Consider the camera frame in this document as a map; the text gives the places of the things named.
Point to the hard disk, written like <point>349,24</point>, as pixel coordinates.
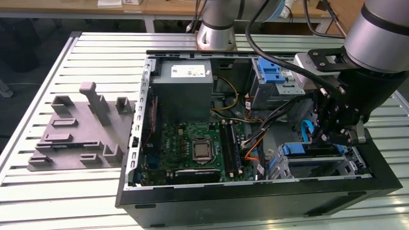
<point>293,148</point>

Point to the silver CPU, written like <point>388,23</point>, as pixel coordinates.
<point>201,151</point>

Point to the green motherboard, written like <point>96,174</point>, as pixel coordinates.
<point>172,134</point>

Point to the grey table leg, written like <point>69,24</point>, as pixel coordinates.
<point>5,89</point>

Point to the RAM stick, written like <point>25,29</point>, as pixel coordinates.
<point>236,148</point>

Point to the metal disk bay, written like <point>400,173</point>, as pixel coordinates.
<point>318,161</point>

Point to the small white box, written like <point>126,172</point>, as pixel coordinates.
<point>132,2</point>

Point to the wooden desk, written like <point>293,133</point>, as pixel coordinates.
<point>96,10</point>

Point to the black graphics card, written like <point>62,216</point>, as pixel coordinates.
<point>196,176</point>

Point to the metal optical drive cage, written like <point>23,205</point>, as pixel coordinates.
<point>274,95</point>

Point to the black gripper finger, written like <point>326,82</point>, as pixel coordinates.
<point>325,115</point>
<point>345,122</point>

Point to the grey power supply unit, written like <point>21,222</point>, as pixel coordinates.
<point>181,100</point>

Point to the wooden cabinet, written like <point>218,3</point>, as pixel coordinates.
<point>350,9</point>

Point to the black PC case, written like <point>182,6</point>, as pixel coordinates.
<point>224,203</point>

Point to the blue drive latch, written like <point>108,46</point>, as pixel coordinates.
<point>269,72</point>

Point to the grey parts rack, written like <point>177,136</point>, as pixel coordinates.
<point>85,134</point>

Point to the CPU socket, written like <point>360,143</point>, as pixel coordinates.
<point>202,161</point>

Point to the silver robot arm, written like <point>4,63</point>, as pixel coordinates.
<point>377,36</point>

